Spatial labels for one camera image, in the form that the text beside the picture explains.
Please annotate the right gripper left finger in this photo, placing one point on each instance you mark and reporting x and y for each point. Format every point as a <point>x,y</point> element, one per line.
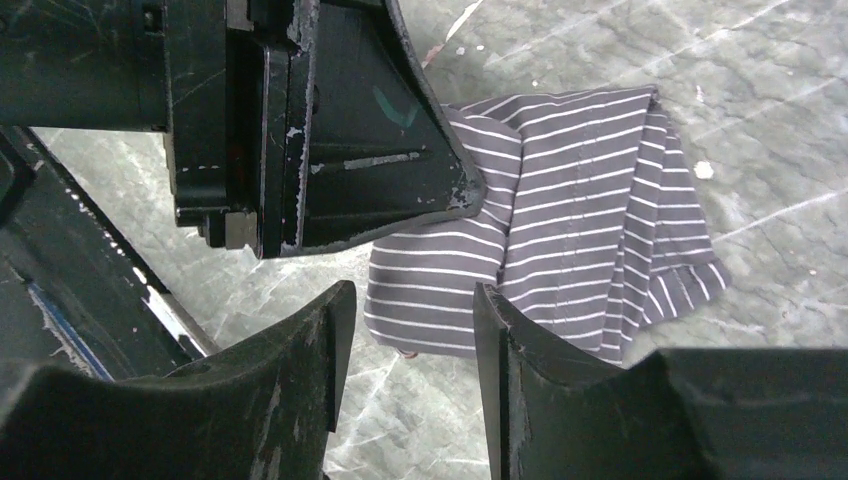
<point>261,409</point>

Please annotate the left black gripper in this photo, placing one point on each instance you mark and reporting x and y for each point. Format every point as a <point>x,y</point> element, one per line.
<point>229,84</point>

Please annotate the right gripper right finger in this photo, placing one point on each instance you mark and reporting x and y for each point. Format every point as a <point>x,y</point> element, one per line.
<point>553,411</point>

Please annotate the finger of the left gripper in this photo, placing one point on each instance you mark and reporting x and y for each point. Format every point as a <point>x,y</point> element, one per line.
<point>354,145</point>

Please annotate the grey striped underwear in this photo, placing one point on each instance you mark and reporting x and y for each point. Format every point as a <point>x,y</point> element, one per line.
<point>590,227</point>

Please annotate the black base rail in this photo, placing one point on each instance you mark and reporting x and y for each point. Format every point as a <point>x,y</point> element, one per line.
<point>73,289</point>

